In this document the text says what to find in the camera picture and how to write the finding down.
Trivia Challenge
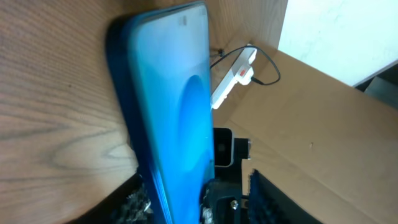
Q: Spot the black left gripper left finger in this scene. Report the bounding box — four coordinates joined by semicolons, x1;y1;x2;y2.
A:
68;174;152;224

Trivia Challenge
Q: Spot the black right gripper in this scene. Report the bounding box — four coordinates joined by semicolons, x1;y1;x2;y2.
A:
201;138;251;224

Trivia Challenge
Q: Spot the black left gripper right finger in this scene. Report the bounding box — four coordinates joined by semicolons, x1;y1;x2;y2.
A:
248;169;321;224

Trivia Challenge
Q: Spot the black charging cable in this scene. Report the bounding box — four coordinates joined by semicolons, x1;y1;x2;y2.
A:
210;45;282;86

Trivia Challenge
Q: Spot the blue Galaxy smartphone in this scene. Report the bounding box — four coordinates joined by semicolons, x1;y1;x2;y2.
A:
105;1;215;223

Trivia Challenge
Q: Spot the white USB charger adapter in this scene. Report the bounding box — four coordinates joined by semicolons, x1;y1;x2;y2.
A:
234;63;254;85

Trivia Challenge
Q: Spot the white power strip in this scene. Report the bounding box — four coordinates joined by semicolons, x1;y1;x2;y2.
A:
211;44;257;110

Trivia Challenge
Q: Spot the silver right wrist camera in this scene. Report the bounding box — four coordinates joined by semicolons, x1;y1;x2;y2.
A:
213;128;233;167

